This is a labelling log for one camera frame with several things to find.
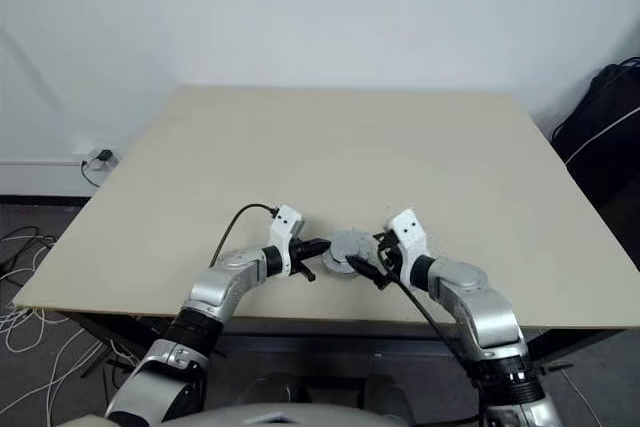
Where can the black power adapter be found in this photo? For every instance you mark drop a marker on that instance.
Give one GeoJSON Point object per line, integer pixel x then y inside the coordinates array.
{"type": "Point", "coordinates": [103, 155]}

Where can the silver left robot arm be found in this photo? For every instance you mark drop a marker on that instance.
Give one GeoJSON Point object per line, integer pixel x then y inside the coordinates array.
{"type": "Point", "coordinates": [220, 282]}

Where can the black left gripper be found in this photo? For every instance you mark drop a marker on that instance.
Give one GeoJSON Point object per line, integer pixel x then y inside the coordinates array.
{"type": "Point", "coordinates": [296, 252]}

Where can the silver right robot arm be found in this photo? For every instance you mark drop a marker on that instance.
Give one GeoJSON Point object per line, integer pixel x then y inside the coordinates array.
{"type": "Point", "coordinates": [475, 307]}

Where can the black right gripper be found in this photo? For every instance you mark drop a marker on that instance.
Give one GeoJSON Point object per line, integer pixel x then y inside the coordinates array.
{"type": "Point", "coordinates": [392, 259]}

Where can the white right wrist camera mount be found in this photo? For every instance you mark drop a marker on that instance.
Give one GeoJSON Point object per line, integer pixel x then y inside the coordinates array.
{"type": "Point", "coordinates": [407, 229]}

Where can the motor housing with copper windings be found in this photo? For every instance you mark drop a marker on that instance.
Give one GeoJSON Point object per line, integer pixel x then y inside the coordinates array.
{"type": "Point", "coordinates": [335, 267]}

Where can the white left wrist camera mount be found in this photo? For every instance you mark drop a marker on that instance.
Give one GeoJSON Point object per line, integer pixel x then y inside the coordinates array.
{"type": "Point", "coordinates": [285, 219]}

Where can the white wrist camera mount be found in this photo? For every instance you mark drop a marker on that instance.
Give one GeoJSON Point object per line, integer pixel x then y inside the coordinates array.
{"type": "Point", "coordinates": [285, 219]}
{"type": "Point", "coordinates": [407, 229]}

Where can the grey round motor lid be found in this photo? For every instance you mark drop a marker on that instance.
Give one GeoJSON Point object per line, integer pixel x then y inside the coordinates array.
{"type": "Point", "coordinates": [350, 243]}

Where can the black bag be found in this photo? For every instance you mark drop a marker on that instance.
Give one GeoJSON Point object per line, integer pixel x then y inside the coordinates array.
{"type": "Point", "coordinates": [605, 147]}

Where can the grey robot torso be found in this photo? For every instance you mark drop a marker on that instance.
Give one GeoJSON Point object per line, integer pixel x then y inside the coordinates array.
{"type": "Point", "coordinates": [295, 414]}

